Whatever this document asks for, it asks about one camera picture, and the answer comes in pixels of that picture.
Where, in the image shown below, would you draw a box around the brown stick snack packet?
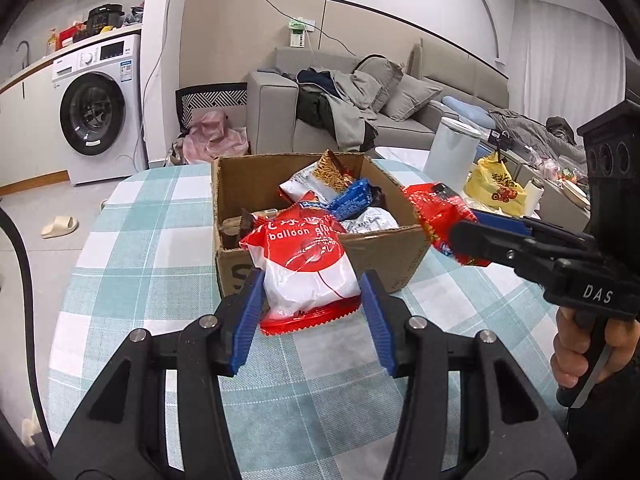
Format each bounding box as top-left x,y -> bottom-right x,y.
312,149 -> 357,196

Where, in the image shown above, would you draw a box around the grey cloth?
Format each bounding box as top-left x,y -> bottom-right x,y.
22,407 -> 53,461

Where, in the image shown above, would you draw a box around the red white balloon snack packet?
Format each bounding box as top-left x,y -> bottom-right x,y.
239,205 -> 362,336

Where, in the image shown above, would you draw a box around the grey pillow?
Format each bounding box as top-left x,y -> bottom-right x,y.
384,74 -> 443,122
357,56 -> 405,111

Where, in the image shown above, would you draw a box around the small black camera stand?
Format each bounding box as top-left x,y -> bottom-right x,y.
487,130 -> 513,161

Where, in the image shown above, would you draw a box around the white trash bin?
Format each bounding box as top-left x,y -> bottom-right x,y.
424,116 -> 482,196

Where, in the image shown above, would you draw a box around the dark clothes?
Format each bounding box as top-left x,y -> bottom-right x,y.
296,69 -> 341,126

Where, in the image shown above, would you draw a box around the wall socket with charger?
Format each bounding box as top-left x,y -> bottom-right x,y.
286,17 -> 317,50

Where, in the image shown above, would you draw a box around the person's right forearm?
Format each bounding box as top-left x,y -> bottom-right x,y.
565,385 -> 640,480

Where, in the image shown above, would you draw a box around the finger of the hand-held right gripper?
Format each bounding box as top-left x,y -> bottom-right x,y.
471,210 -> 597,257
447,219 -> 587,287

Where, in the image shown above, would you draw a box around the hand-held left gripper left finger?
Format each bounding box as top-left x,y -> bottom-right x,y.
47,267 -> 268,480

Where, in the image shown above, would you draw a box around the silver white snack packet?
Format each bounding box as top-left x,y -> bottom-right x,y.
279,162 -> 326,201

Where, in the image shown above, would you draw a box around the white washing machine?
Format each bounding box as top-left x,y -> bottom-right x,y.
52,34 -> 148,186

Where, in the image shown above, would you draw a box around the red blue snack packet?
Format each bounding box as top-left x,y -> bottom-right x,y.
287,191 -> 333,211

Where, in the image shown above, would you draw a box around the person's right hand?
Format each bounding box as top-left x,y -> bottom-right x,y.
550,305 -> 640,388

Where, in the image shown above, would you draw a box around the grey sofa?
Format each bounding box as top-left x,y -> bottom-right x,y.
246,42 -> 506,156

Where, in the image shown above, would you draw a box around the black rice cooker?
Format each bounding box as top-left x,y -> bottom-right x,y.
86,4 -> 125,33

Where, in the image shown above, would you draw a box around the grey jacket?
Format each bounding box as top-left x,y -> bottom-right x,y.
320,71 -> 378,148

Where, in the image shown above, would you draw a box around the white counter cabinet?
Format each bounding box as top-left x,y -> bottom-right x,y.
0,55 -> 71,196

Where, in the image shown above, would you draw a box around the white bowl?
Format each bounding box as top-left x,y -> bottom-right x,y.
561,180 -> 592,210

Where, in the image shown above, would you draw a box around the pink plastic bag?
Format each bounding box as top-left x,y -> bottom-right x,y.
181,111 -> 250,163

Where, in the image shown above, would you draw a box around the white curtain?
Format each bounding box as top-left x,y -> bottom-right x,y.
505,0 -> 626,131

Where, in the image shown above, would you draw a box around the red box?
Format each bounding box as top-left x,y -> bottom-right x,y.
57,25 -> 88,48

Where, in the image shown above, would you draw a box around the light blue cushion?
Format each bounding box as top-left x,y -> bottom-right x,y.
442,96 -> 493,128

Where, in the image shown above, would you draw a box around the brown cardboard box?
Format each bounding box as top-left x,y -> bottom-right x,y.
210,152 -> 432,301

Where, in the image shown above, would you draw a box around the grey coffee table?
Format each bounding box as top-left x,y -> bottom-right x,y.
520,160 -> 593,231

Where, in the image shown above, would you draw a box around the yellow plastic bag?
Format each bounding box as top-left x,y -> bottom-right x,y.
464,152 -> 528,217

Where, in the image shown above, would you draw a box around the silver printed snack packet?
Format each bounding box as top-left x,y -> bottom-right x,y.
345,206 -> 401,235

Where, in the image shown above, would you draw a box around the checked teal white tablecloth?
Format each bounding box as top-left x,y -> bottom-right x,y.
47,157 -> 571,480

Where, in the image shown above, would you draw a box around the black cable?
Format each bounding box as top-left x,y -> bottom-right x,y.
0,207 -> 56,453

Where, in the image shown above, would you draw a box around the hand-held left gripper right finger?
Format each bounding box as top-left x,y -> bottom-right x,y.
360,270 -> 578,480

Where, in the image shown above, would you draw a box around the black white patterned basket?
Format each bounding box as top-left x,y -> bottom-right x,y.
175,82 -> 249,136

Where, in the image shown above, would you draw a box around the dark hat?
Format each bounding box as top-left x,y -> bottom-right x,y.
546,116 -> 576,143

